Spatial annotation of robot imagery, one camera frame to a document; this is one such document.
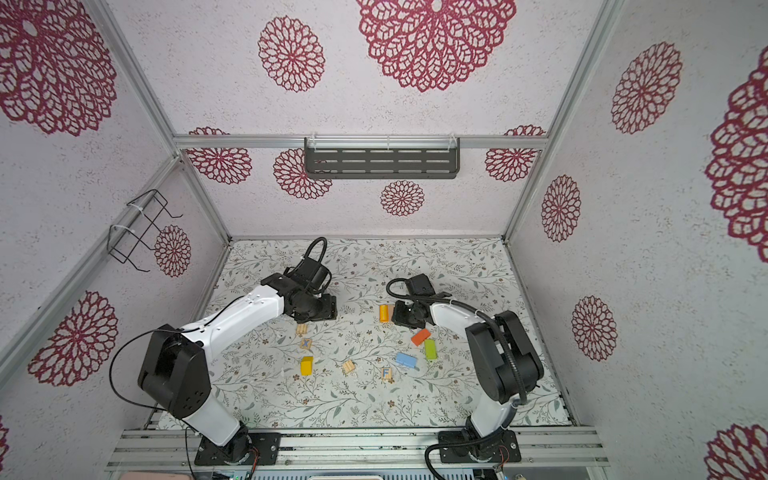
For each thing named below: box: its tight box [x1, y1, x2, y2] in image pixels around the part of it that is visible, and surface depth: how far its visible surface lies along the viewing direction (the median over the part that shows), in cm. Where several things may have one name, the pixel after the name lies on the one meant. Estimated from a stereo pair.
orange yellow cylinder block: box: [379, 305, 389, 323], surface depth 99 cm
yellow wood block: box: [300, 356, 314, 376], surface depth 89 cm
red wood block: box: [411, 328, 431, 346], surface depth 96 cm
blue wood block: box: [396, 352, 417, 368], surface depth 90 cm
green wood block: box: [425, 338, 437, 360], surface depth 93 cm
